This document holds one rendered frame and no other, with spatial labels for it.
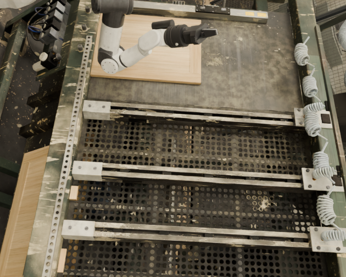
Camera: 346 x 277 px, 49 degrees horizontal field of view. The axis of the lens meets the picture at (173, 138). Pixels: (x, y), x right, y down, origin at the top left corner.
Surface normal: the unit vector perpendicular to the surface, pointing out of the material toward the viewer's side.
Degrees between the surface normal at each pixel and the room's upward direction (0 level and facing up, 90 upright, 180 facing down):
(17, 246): 90
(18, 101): 0
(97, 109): 52
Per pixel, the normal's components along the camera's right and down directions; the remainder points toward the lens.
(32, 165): -0.55, -0.41
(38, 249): 0.07, -0.47
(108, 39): -0.22, 0.69
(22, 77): 0.84, -0.23
